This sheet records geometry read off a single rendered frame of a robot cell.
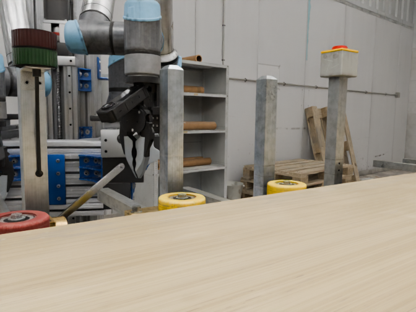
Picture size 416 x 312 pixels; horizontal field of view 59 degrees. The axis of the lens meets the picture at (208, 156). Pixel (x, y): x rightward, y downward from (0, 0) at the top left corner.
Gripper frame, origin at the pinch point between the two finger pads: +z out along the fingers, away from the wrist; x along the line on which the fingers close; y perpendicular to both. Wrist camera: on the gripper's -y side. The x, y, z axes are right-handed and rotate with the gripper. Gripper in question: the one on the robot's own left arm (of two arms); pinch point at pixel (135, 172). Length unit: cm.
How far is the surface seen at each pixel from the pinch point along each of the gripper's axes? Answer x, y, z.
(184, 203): -20.9, -9.3, 1.7
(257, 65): 172, 370, -76
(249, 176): 156, 326, 59
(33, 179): -2.0, -23.4, -2.0
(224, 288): -41, -29, 2
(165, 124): -9.2, -0.9, -10.5
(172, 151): -10.4, -0.2, -5.1
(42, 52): -7.9, -24.6, -20.7
